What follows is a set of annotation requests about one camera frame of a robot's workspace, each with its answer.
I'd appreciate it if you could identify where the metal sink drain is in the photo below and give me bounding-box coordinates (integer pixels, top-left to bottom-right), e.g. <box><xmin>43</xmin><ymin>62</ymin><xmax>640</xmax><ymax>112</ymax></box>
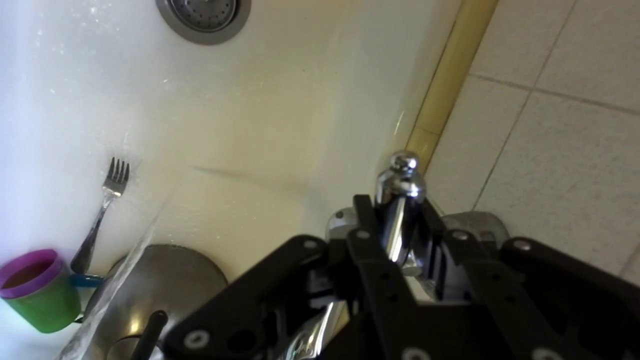
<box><xmin>154</xmin><ymin>0</ymin><xmax>254</xmax><ymax>47</ymax></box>

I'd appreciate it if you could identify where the silver metal bowl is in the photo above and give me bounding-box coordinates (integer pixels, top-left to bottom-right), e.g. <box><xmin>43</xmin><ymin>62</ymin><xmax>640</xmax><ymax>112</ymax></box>
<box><xmin>59</xmin><ymin>242</ymin><xmax>233</xmax><ymax>360</ymax></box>

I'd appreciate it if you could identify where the chrome tap handle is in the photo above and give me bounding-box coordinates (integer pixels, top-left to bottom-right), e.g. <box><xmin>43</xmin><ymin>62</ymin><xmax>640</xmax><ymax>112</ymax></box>
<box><xmin>372</xmin><ymin>149</ymin><xmax>430</xmax><ymax>268</ymax></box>

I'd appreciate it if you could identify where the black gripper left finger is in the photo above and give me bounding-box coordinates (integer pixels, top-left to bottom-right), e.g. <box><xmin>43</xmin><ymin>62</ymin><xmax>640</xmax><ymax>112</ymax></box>
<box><xmin>162</xmin><ymin>191</ymin><xmax>433</xmax><ymax>360</ymax></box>

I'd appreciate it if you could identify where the white ceramic sink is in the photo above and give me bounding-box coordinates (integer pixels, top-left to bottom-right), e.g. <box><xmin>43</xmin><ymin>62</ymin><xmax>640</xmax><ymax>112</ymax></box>
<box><xmin>0</xmin><ymin>0</ymin><xmax>503</xmax><ymax>360</ymax></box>

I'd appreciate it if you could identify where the metal fork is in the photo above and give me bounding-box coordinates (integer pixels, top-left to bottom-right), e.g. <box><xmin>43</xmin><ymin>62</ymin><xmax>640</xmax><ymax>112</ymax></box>
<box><xmin>68</xmin><ymin>156</ymin><xmax>134</xmax><ymax>275</ymax></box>

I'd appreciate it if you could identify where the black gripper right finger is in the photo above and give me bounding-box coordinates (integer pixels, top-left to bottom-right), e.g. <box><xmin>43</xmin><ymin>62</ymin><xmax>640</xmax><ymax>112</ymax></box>
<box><xmin>417</xmin><ymin>198</ymin><xmax>640</xmax><ymax>360</ymax></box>

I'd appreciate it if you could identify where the green cup with purple rim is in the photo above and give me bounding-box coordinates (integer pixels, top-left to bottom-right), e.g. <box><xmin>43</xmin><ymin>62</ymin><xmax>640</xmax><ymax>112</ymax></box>
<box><xmin>0</xmin><ymin>248</ymin><xmax>107</xmax><ymax>336</ymax></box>

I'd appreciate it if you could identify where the running water stream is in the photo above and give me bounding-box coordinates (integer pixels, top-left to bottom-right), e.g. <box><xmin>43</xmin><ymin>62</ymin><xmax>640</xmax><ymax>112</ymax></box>
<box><xmin>59</xmin><ymin>198</ymin><xmax>177</xmax><ymax>360</ymax></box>

